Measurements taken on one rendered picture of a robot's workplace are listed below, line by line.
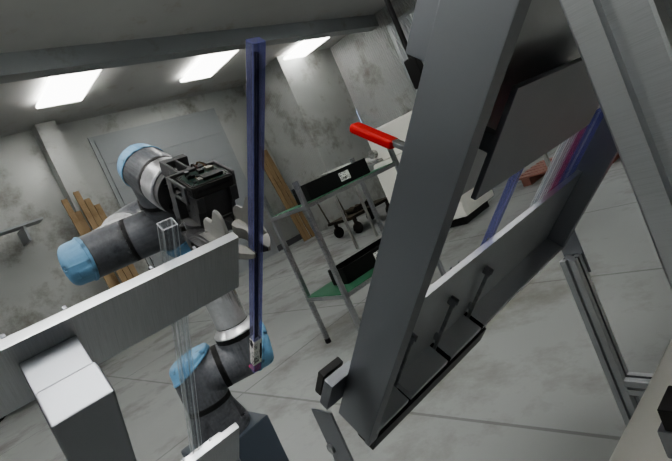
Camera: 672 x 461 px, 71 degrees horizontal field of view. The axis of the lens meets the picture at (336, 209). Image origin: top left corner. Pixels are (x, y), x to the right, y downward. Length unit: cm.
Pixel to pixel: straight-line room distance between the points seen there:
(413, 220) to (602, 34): 24
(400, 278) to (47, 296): 790
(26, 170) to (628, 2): 849
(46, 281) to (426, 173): 800
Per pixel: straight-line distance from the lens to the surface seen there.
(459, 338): 91
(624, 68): 31
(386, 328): 57
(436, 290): 70
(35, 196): 851
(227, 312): 126
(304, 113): 952
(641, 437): 73
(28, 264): 830
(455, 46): 39
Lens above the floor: 106
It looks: 4 degrees down
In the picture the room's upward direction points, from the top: 24 degrees counter-clockwise
